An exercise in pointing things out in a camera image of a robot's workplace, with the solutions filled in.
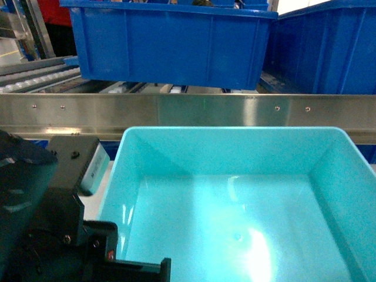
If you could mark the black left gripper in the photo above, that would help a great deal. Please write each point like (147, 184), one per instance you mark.
(53, 259)

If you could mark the turquoise plastic bin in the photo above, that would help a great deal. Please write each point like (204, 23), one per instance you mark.
(244, 203)

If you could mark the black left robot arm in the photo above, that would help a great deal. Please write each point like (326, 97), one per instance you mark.
(26, 172)

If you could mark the large dark blue bin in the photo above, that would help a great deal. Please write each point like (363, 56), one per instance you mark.
(170, 43)

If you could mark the roller conveyor track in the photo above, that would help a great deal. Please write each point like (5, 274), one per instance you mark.
(29, 76)

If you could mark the dark blue bin right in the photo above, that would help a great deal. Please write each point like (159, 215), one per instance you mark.
(328, 48)

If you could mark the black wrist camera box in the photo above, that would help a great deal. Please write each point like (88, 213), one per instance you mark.
(82, 162)

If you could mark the stainless steel shelf rail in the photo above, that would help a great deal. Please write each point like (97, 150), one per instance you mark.
(40, 116)

